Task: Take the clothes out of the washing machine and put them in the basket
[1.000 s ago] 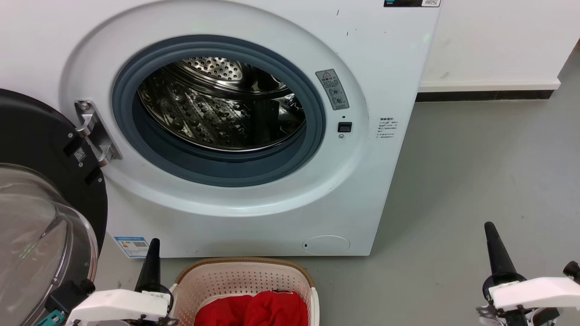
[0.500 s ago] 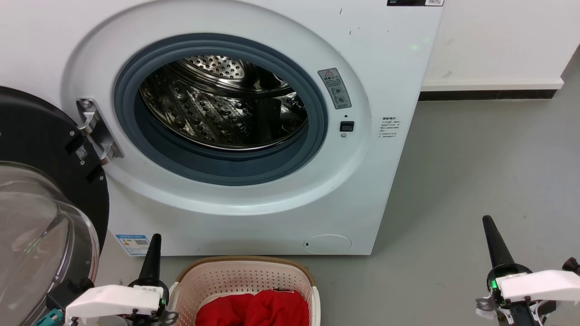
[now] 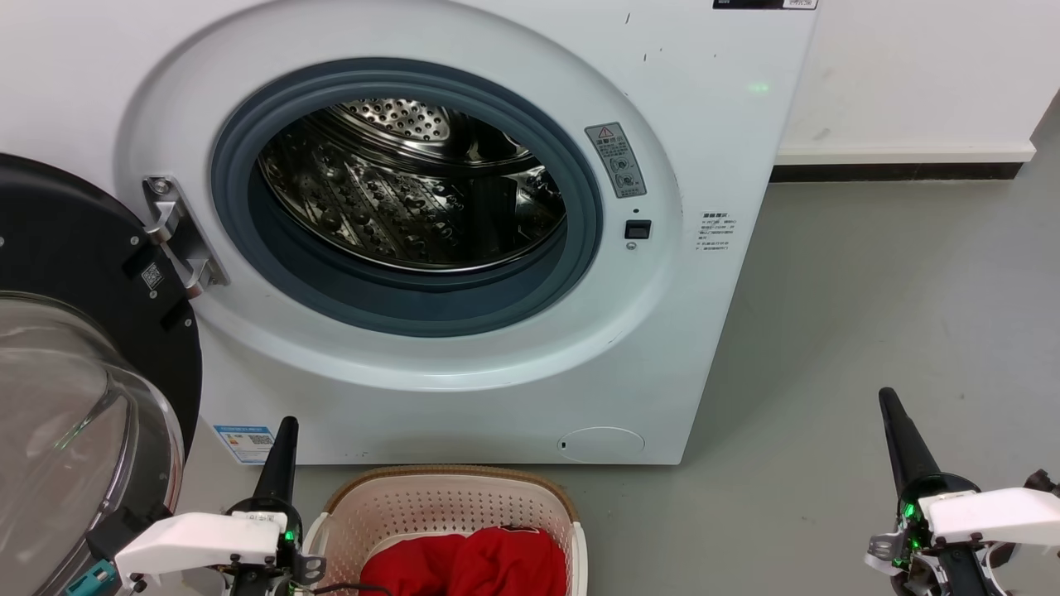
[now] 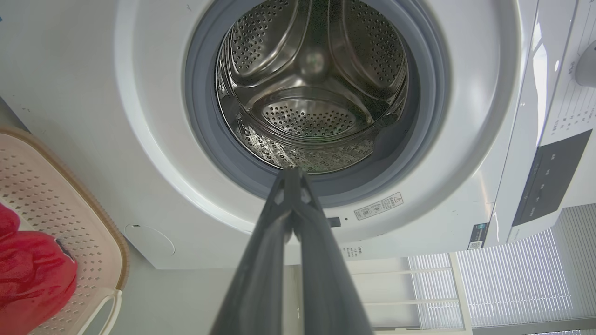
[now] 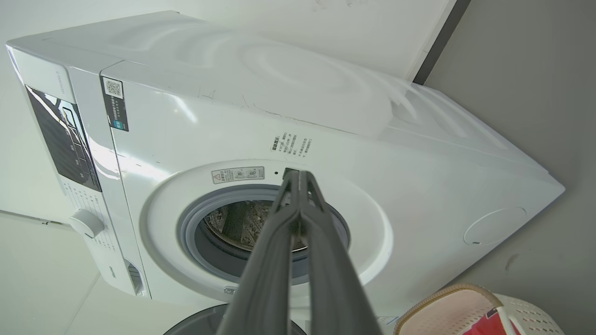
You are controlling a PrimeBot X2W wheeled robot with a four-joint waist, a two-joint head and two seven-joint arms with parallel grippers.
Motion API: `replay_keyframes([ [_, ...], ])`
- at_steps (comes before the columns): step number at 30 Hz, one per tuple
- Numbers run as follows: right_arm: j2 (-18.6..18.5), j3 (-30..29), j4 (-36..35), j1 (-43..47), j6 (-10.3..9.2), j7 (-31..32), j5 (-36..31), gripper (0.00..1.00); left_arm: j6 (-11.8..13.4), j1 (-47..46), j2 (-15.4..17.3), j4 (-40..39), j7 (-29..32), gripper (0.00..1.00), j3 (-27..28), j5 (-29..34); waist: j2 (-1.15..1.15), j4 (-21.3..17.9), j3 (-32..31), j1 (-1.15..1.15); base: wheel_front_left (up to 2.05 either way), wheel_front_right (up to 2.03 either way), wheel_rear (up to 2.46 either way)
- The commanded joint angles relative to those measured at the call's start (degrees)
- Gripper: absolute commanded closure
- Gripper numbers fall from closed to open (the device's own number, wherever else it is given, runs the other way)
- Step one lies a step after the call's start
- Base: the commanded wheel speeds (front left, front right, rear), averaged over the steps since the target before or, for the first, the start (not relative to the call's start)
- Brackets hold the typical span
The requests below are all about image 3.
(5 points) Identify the perforated stainless steel drum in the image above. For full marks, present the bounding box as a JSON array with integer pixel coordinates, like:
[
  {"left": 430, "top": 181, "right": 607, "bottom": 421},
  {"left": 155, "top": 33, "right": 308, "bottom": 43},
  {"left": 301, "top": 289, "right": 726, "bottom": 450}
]
[{"left": 257, "top": 99, "right": 568, "bottom": 272}]

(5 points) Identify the cream perforated laundry basket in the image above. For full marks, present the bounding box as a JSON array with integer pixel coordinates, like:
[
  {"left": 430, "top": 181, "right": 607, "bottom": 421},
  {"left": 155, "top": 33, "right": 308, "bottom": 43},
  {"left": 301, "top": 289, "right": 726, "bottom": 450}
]
[{"left": 302, "top": 465, "right": 589, "bottom": 596}]

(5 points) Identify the white and black baseboard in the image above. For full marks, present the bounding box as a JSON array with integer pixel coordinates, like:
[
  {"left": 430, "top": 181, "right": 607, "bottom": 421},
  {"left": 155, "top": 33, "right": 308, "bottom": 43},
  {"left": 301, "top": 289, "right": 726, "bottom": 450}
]
[{"left": 770, "top": 141, "right": 1036, "bottom": 181}]

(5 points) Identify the grey warning sticker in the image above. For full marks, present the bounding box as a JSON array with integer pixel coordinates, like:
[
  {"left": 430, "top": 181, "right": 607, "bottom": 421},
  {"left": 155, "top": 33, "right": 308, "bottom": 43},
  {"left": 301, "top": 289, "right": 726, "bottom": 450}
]
[{"left": 585, "top": 123, "right": 648, "bottom": 199}]

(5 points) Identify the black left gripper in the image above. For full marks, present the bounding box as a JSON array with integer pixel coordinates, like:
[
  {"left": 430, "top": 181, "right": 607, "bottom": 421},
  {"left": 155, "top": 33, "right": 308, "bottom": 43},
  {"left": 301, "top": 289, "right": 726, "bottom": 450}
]
[{"left": 217, "top": 416, "right": 328, "bottom": 596}]

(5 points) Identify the silver metal door hinge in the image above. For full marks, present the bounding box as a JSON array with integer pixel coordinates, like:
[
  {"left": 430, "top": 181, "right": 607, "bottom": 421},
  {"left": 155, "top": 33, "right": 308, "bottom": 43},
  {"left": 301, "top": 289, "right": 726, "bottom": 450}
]
[{"left": 142, "top": 175, "right": 230, "bottom": 299}]

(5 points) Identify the white text label sticker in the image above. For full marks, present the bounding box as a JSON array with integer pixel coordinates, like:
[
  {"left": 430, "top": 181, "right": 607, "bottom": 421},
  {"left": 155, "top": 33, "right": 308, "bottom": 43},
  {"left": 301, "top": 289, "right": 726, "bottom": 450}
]
[{"left": 697, "top": 212, "right": 740, "bottom": 252}]

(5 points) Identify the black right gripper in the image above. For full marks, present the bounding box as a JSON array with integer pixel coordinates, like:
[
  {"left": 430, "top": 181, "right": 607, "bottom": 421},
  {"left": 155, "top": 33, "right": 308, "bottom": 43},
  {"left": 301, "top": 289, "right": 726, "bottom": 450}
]
[{"left": 865, "top": 388, "right": 1007, "bottom": 596}]

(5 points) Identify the red cloth garment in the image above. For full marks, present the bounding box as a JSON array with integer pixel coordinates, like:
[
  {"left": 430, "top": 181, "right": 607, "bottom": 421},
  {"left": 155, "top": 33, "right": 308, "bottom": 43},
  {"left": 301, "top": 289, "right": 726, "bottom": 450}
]
[{"left": 359, "top": 526, "right": 569, "bottom": 596}]

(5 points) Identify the blue energy label sticker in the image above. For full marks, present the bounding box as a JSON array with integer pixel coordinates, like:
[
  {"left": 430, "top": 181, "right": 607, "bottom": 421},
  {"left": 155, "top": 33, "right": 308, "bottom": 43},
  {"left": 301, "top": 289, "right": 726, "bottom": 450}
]
[{"left": 213, "top": 425, "right": 276, "bottom": 464}]

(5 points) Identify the teal plastic connector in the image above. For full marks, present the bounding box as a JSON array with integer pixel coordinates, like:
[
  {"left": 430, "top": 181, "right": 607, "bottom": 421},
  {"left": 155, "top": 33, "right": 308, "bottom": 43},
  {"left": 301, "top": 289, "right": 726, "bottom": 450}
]
[{"left": 65, "top": 561, "right": 117, "bottom": 596}]

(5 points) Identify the grey rubber door gasket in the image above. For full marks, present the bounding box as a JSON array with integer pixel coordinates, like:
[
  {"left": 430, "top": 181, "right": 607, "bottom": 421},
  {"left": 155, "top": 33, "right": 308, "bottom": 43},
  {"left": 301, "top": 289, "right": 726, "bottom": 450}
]
[{"left": 210, "top": 58, "right": 604, "bottom": 338}]

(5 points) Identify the round white filter cover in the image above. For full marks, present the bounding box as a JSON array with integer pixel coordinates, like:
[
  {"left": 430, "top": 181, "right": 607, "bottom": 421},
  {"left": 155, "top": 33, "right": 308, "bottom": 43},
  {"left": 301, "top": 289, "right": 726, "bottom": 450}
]
[{"left": 556, "top": 426, "right": 646, "bottom": 464}]

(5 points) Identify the black washer door with glass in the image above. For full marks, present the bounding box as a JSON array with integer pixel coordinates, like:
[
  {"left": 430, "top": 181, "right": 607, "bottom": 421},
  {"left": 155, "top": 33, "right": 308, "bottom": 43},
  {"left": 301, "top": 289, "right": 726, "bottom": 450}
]
[{"left": 0, "top": 153, "right": 204, "bottom": 596}]

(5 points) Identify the white front-load washing machine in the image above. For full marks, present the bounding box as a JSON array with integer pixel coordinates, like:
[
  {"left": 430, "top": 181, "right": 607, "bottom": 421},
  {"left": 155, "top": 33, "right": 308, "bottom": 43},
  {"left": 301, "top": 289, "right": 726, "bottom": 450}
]
[{"left": 0, "top": 0, "right": 821, "bottom": 466}]

